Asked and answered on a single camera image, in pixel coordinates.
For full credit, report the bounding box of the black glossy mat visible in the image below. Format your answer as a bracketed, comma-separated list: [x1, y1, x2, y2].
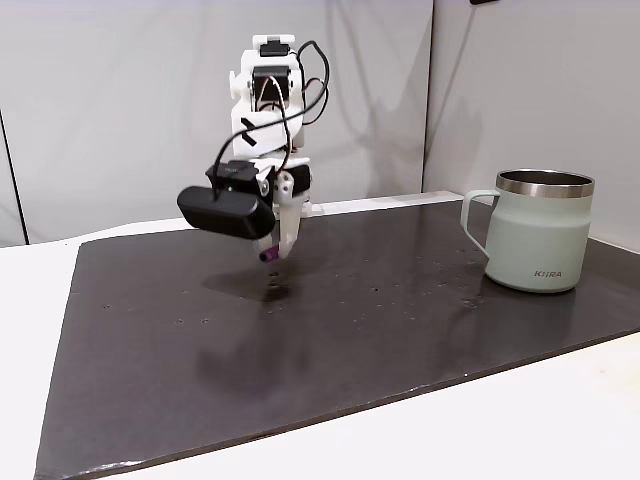
[32, 198, 640, 480]

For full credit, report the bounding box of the black oval camera box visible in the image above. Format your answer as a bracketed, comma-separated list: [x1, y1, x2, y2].
[176, 159, 277, 242]

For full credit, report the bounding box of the black camera cable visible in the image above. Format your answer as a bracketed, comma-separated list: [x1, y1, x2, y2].
[211, 39, 331, 202]

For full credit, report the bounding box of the red white servo cable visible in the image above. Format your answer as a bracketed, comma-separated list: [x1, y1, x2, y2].
[257, 74, 327, 127]

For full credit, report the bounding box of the steel mug pale green handle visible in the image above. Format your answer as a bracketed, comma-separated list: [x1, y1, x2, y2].
[459, 168, 597, 294]

